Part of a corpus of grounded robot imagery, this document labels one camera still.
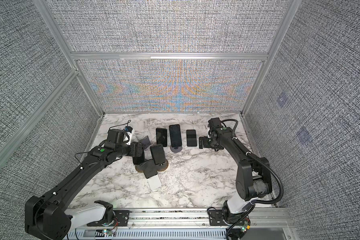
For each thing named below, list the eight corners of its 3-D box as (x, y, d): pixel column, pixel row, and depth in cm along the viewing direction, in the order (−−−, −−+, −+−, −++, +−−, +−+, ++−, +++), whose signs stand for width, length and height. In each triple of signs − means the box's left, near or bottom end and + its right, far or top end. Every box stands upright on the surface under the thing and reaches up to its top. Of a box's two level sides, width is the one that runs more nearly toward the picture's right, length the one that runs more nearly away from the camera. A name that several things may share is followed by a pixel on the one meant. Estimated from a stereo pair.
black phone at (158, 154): (155, 168, 92) (151, 154, 78) (154, 161, 95) (150, 145, 81) (166, 166, 93) (164, 151, 79) (165, 158, 96) (162, 143, 82)
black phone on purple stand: (172, 151, 100) (171, 138, 88) (170, 138, 106) (169, 124, 95) (181, 149, 100) (182, 136, 89) (179, 137, 107) (179, 123, 95)
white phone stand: (152, 191, 84) (151, 190, 82) (147, 180, 88) (146, 179, 85) (162, 186, 86) (161, 184, 83) (157, 175, 89) (157, 174, 87)
